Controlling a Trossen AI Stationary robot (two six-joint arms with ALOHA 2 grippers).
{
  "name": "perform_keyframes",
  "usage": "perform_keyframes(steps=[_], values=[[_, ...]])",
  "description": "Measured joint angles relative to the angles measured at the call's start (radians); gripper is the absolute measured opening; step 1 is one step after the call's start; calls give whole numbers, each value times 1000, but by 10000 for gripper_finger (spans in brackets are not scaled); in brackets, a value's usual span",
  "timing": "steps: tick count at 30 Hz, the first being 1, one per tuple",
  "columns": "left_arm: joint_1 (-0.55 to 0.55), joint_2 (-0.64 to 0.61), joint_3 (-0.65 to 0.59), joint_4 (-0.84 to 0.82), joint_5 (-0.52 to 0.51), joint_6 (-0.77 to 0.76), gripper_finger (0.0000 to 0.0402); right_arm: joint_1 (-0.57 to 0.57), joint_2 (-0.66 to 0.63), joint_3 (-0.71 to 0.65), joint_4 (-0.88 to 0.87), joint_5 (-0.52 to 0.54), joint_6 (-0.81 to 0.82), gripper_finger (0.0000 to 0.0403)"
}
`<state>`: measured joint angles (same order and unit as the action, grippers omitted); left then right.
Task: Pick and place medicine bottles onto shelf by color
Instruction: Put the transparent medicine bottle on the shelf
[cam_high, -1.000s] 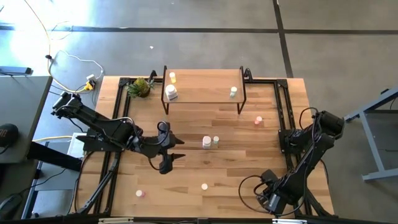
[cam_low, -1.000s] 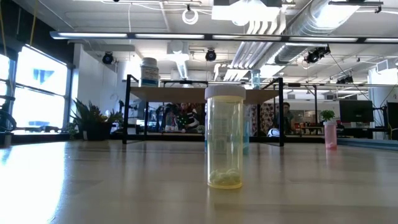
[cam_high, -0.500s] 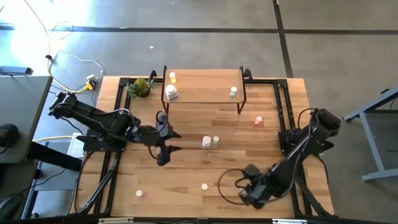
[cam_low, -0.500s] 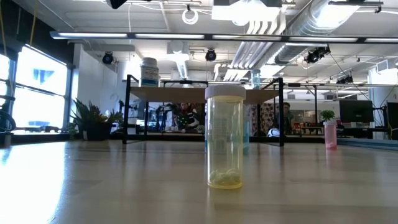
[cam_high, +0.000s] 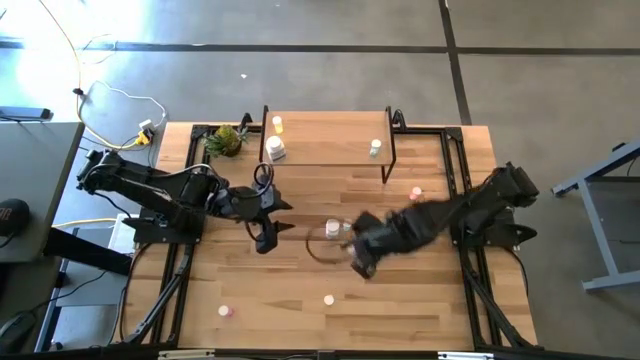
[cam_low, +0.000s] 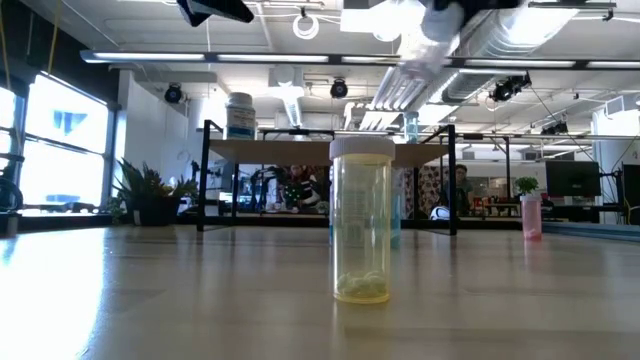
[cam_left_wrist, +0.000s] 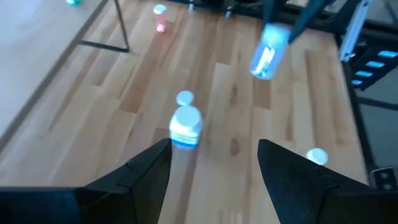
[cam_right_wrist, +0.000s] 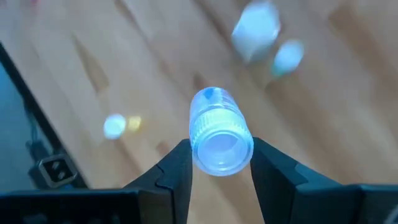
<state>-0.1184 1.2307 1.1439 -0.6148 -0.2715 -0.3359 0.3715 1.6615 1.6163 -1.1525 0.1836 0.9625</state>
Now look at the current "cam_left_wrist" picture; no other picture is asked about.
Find metal corner bracket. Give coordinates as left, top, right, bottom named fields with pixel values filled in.
left=369, top=167, right=398, bottom=191

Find yellow medicine bottle white cap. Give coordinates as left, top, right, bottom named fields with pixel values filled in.
left=305, top=147, right=329, bottom=166

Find wooden shelf black frame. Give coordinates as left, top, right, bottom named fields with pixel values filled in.
left=0, top=0, right=131, bottom=153

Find silver metal frame post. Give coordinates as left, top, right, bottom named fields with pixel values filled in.
left=339, top=0, right=371, bottom=62

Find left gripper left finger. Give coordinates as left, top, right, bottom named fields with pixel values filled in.
left=76, top=138, right=173, bottom=224

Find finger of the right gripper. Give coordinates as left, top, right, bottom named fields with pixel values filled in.
left=263, top=0, right=282, bottom=26
left=288, top=0, right=327, bottom=43

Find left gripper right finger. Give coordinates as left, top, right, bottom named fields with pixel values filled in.
left=257, top=139, right=371, bottom=224

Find black device blue lights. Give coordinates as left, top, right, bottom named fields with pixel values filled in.
left=350, top=46, right=398, bottom=91

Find white bottle blue label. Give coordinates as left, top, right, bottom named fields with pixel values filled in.
left=169, top=105, right=203, bottom=150

